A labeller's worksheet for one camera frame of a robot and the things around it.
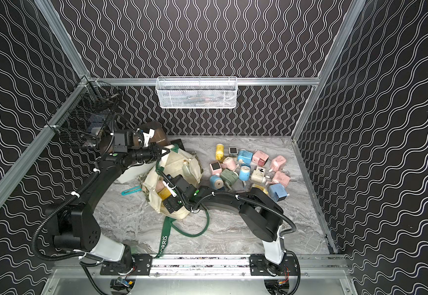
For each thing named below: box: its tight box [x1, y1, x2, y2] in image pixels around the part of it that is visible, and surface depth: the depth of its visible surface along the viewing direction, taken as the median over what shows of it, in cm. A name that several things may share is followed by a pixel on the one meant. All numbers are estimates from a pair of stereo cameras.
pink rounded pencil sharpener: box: [269, 154, 287, 173], surface depth 102 cm
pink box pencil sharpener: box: [252, 149, 270, 168], surface depth 108 cm
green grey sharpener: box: [220, 169, 239, 190], surface depth 97 cm
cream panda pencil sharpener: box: [250, 165, 267, 184], surface depth 100 cm
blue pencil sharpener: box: [237, 148, 253, 165], surface depth 107 cm
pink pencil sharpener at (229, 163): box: [220, 156, 237, 172], surface depth 101 cm
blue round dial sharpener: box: [209, 174, 224, 190], surface depth 92 cm
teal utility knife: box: [121, 184, 143, 197], surface depth 97 cm
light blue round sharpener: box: [239, 165, 251, 182], surface depth 99 cm
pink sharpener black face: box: [209, 161, 222, 176], surface depth 99 cm
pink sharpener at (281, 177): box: [272, 170, 291, 187], surface depth 97 cm
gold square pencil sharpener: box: [228, 146, 238, 158], surface depth 105 cm
